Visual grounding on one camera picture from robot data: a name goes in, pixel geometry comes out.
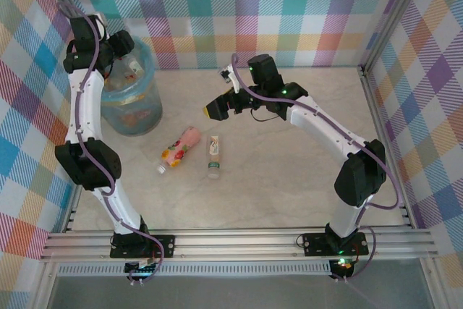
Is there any grey slotted cable duct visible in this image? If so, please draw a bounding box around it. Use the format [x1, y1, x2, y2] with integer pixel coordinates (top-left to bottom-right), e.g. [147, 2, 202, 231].
[57, 263, 334, 277]

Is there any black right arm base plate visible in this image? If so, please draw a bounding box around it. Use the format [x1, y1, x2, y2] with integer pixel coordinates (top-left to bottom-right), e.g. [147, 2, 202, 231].
[302, 232, 370, 256]

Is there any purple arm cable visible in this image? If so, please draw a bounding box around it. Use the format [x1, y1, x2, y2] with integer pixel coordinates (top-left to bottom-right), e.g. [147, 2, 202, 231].
[57, 1, 169, 283]
[231, 54, 404, 281]

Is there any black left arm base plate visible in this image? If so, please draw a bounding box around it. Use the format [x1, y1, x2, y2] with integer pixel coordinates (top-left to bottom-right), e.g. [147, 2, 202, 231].
[109, 234, 177, 259]

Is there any pink fruit print bottle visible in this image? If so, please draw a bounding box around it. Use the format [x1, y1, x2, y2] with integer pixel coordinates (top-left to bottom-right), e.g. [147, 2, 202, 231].
[156, 126, 202, 174]

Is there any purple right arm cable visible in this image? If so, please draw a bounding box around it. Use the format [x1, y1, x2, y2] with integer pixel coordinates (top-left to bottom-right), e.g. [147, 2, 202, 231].
[231, 54, 404, 281]

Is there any translucent blue plastic bin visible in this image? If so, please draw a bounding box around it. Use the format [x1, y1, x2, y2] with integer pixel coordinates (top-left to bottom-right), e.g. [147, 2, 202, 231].
[100, 35, 163, 137]

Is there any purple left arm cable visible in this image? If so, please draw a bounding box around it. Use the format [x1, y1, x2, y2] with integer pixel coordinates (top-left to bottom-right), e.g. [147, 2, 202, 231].
[57, 1, 169, 283]

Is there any tea bottle white label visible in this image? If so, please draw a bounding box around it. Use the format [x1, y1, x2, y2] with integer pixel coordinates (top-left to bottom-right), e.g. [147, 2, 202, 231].
[205, 134, 224, 180]

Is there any left controller board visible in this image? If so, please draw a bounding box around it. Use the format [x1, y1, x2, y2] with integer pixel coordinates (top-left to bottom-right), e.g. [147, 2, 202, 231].
[124, 260, 160, 276]

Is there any thin black gripper wire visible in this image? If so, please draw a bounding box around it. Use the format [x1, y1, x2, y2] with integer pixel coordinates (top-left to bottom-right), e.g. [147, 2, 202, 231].
[251, 108, 281, 122]

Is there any checkered cloth backdrop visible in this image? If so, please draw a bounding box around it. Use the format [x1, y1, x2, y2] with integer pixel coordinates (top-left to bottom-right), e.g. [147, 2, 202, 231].
[365, 0, 463, 309]
[0, 0, 106, 309]
[46, 0, 417, 69]

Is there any aluminium side rail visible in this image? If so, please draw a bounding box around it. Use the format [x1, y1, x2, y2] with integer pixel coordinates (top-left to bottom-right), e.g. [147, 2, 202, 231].
[360, 66, 415, 230]

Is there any right controller board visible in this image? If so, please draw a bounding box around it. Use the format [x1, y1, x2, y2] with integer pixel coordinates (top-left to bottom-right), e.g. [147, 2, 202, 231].
[331, 257, 357, 274]

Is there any controller board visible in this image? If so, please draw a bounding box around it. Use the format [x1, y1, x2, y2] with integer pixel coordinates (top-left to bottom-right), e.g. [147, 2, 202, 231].
[124, 260, 160, 276]
[331, 257, 357, 274]

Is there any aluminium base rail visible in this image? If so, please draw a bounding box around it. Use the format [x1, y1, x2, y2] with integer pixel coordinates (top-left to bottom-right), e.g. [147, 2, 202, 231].
[39, 229, 438, 261]

